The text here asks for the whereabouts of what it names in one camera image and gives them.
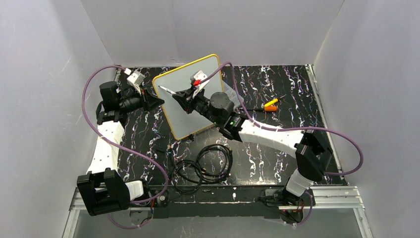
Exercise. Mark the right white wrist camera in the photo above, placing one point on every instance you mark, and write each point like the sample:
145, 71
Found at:
198, 82

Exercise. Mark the yellow handled screwdriver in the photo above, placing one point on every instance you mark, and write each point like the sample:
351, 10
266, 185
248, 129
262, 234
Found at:
272, 102

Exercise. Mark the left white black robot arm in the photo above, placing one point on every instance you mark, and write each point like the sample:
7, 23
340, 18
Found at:
102, 189

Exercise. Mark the orange handled screwdriver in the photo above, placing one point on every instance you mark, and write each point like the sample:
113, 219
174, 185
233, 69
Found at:
263, 109

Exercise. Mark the yellow framed whiteboard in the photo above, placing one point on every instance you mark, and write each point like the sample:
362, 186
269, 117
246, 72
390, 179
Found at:
183, 86

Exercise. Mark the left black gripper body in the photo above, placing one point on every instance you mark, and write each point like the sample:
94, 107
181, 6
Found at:
146, 99

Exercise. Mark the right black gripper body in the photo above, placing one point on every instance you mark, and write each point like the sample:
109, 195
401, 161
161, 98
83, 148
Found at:
190, 101

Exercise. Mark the black white marker pen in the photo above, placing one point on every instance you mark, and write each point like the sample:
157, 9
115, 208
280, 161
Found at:
167, 90

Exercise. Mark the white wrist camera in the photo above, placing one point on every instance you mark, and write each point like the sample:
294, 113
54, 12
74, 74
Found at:
198, 82
135, 79

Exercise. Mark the clear plastic screw box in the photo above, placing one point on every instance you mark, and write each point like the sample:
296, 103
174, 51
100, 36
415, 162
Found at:
231, 93

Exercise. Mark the aluminium front rail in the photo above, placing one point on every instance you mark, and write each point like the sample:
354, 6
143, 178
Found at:
255, 201

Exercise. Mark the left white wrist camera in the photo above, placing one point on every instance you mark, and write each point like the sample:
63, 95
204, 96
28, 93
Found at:
135, 79

